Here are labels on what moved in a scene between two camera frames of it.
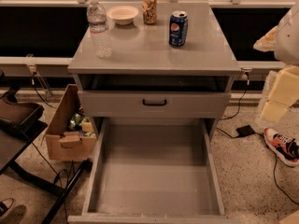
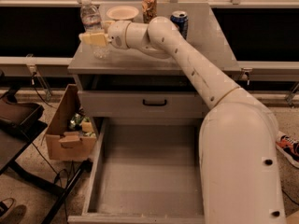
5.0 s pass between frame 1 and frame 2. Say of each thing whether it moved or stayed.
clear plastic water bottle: moved
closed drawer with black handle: stayed
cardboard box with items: stayed
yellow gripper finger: moved
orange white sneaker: stayed
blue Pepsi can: stayed
